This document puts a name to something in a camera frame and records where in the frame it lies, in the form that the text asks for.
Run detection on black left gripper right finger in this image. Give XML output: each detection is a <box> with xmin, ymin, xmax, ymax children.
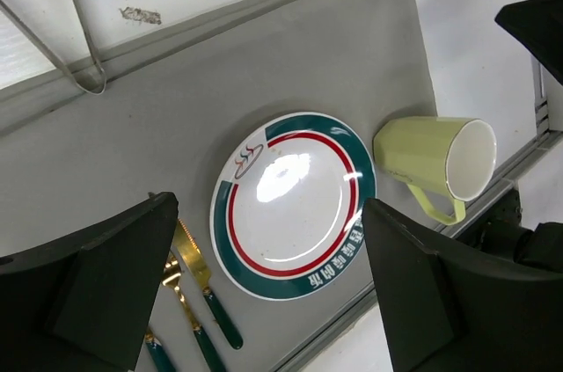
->
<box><xmin>362</xmin><ymin>199</ymin><xmax>562</xmax><ymax>371</ymax></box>

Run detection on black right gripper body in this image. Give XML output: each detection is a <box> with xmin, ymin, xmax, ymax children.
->
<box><xmin>494</xmin><ymin>0</ymin><xmax>563</xmax><ymax>84</ymax></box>

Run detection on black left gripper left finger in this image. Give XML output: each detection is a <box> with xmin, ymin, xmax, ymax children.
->
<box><xmin>1</xmin><ymin>192</ymin><xmax>179</xmax><ymax>371</ymax></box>

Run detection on metal bread tongs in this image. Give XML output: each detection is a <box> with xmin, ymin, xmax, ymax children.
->
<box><xmin>1</xmin><ymin>0</ymin><xmax>105</xmax><ymax>93</ymax></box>

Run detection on light green ceramic mug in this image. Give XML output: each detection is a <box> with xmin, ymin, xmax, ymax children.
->
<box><xmin>373</xmin><ymin>116</ymin><xmax>497</xmax><ymax>226</ymax></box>

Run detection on white plate green red rim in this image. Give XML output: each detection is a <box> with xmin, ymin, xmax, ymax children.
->
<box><xmin>209</xmin><ymin>112</ymin><xmax>377</xmax><ymax>301</ymax></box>

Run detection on gold fork green handle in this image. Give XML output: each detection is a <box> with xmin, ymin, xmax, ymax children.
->
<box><xmin>161</xmin><ymin>252</ymin><xmax>227</xmax><ymax>372</ymax></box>

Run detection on gold spoon green handle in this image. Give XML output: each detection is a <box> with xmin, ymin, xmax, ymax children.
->
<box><xmin>144</xmin><ymin>326</ymin><xmax>176</xmax><ymax>372</ymax></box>

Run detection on gold knife green handle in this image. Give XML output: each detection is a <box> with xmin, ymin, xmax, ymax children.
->
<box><xmin>172</xmin><ymin>219</ymin><xmax>244</xmax><ymax>350</ymax></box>

